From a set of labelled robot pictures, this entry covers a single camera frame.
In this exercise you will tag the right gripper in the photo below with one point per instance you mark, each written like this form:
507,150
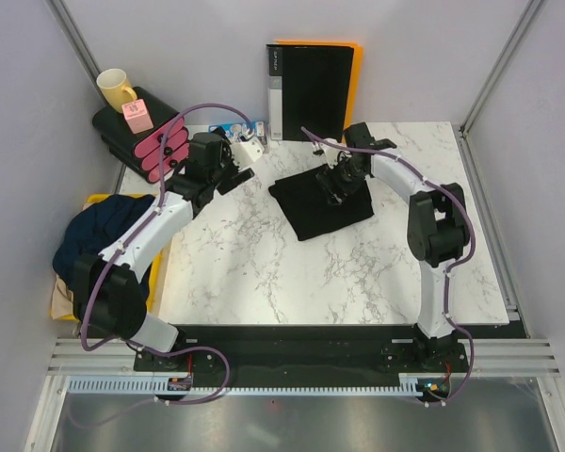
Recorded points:
328,178

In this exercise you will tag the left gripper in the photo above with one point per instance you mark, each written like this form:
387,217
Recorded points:
235,177

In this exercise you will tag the black t-shirt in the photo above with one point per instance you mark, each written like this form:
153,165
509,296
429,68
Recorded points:
304,204

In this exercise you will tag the blue paperback book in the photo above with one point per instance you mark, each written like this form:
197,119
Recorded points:
239,131

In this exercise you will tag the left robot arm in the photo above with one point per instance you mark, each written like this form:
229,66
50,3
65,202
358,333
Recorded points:
106,285

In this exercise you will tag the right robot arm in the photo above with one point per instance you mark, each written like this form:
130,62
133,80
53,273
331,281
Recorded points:
440,234

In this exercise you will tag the pink drawer unit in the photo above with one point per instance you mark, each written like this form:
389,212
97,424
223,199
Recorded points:
140,152

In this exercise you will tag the black and orange file folder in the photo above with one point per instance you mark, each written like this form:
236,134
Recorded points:
312,85

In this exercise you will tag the pink cube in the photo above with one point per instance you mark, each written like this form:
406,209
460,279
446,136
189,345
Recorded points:
137,116

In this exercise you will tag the yellow plastic bin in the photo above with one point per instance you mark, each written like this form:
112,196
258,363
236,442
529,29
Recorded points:
146,282

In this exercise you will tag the navy blue t-shirt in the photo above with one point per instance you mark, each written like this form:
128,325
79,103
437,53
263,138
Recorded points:
76,242

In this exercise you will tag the yellow mug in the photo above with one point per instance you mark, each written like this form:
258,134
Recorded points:
116,88

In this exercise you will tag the beige t-shirt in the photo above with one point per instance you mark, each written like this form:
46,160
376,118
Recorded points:
61,300

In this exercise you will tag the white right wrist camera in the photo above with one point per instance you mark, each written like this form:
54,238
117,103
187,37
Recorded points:
331,155

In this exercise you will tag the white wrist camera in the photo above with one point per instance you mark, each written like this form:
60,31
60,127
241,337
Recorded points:
246,153
331,155

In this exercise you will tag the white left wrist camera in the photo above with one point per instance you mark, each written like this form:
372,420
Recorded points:
246,153

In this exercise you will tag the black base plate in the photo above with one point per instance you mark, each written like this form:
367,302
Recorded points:
397,348

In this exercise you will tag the grey cable duct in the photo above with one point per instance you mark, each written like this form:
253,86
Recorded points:
171,386

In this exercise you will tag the aluminium frame rail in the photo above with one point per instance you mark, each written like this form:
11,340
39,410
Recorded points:
483,357

